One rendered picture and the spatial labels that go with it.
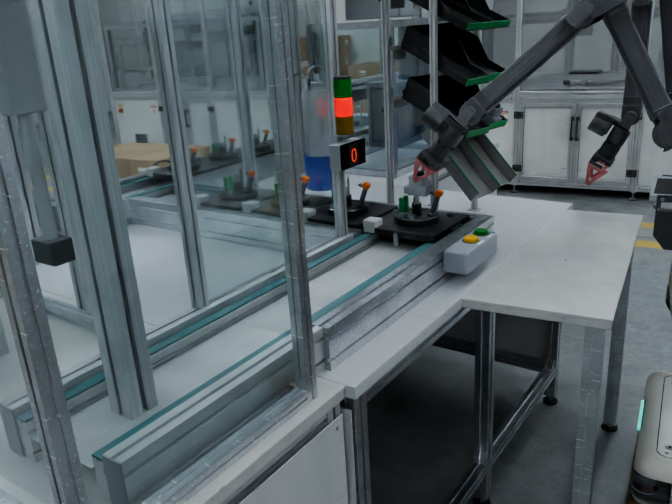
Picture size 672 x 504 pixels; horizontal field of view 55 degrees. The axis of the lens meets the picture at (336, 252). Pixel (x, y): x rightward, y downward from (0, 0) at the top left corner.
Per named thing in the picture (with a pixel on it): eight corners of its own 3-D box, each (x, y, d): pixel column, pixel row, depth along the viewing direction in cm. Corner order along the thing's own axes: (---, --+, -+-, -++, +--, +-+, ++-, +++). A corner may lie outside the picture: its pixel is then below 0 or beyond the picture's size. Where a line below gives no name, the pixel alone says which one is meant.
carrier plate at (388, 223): (469, 220, 202) (469, 214, 201) (434, 243, 183) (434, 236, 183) (402, 212, 215) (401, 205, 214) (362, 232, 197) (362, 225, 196)
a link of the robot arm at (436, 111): (478, 111, 177) (480, 114, 185) (446, 84, 179) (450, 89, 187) (448, 145, 180) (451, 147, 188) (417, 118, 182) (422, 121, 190)
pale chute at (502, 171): (509, 182, 229) (517, 175, 225) (488, 190, 220) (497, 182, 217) (462, 122, 235) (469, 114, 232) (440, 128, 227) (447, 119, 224)
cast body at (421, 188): (432, 193, 196) (432, 170, 193) (426, 196, 192) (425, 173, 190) (408, 191, 200) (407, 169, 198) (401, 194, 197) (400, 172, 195)
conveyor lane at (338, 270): (468, 247, 205) (469, 217, 202) (307, 363, 141) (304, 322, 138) (390, 235, 221) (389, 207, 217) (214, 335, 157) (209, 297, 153)
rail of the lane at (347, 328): (493, 246, 205) (494, 212, 202) (331, 371, 137) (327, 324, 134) (477, 243, 208) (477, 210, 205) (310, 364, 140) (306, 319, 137)
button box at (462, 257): (496, 251, 189) (497, 231, 187) (466, 275, 173) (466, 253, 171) (474, 248, 192) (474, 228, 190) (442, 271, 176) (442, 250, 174)
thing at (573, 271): (642, 223, 227) (643, 215, 226) (611, 331, 153) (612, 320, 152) (450, 207, 260) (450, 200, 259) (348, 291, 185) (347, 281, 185)
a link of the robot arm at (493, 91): (599, 11, 165) (595, 22, 176) (584, -5, 166) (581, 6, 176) (467, 126, 177) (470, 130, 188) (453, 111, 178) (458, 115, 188)
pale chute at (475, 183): (492, 192, 217) (501, 184, 214) (470, 201, 209) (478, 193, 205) (443, 129, 224) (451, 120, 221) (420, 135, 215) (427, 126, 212)
